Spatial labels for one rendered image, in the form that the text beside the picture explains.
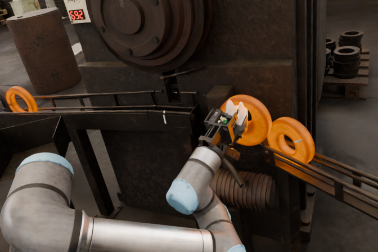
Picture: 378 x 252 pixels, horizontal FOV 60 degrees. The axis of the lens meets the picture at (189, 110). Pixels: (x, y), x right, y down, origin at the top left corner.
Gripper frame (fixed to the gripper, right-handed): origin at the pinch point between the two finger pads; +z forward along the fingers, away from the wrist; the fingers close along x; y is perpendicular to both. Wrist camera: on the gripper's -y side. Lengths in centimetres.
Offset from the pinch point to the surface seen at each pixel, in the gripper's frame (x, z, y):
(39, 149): 91, -26, -21
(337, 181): -27.7, -8.3, -12.1
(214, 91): 19.6, 13.8, -9.4
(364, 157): -23, 78, -109
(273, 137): -6.0, 3.2, -14.9
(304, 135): -16.5, 1.8, -9.2
